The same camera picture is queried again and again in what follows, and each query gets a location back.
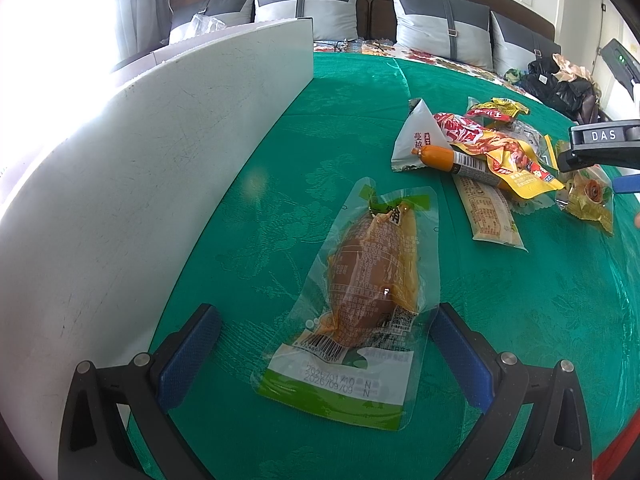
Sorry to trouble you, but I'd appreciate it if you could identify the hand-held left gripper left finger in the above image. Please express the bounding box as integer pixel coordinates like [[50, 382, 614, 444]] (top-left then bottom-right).
[[58, 303, 222, 480]]

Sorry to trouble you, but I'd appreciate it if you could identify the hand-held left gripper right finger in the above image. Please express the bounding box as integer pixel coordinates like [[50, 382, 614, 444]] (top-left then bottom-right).
[[430, 302, 593, 480]]

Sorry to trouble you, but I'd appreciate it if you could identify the clear rolled-snack packet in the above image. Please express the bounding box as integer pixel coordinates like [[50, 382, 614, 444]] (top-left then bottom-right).
[[555, 167, 615, 235]]

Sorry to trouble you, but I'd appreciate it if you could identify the large yellow snack packet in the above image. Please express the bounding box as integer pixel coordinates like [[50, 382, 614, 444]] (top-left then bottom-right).
[[450, 130, 567, 202]]

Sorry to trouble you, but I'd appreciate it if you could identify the small yellow snack packet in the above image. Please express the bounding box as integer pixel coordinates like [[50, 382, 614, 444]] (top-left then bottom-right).
[[466, 97, 531, 124]]

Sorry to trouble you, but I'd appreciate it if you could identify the pale long printed snack packet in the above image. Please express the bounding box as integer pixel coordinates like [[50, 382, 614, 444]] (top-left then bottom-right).
[[452, 174, 528, 253]]

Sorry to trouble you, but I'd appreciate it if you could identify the red striped snack packet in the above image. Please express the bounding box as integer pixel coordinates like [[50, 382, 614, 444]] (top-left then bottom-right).
[[432, 111, 501, 147]]

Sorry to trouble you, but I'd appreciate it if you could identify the clear green-label braised snack packet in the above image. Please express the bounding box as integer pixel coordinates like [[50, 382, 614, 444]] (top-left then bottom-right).
[[250, 176, 441, 432]]

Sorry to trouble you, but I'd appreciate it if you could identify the orange sausage stick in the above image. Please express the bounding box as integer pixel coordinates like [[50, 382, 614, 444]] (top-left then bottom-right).
[[411, 145, 503, 183]]

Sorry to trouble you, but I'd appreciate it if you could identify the white triangular snack packet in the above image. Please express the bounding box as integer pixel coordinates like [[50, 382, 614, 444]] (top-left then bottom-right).
[[391, 98, 453, 173]]

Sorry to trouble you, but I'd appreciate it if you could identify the white storage box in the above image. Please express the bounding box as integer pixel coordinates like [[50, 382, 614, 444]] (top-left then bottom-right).
[[0, 16, 315, 480]]

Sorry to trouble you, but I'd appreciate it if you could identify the brown bag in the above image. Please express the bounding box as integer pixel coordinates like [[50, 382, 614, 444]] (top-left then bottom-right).
[[575, 85, 608, 123]]

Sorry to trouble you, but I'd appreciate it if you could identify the pile of dark clothes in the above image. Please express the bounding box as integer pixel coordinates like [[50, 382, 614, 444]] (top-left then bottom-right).
[[520, 55, 601, 121]]

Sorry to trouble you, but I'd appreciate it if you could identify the tan crumpled cloth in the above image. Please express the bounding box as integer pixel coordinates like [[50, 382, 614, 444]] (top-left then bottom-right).
[[551, 53, 596, 83]]

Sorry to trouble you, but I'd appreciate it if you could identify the grey two-tone pillow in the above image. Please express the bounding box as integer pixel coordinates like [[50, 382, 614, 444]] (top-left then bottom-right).
[[169, 0, 256, 46], [490, 10, 562, 78], [389, 0, 491, 68], [253, 0, 363, 43]]

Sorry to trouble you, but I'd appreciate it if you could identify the person's red clothing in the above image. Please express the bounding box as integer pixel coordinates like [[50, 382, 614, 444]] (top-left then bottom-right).
[[592, 427, 640, 480]]

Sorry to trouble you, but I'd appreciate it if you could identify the green patterned bedspread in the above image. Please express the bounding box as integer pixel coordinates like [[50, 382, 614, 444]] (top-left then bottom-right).
[[125, 52, 640, 480]]

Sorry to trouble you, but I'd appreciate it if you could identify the clear plastic bag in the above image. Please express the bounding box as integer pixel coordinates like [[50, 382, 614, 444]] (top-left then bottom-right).
[[189, 14, 227, 38]]

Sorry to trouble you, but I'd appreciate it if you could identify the light curtain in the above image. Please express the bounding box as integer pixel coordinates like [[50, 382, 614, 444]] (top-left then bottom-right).
[[112, 0, 172, 63]]

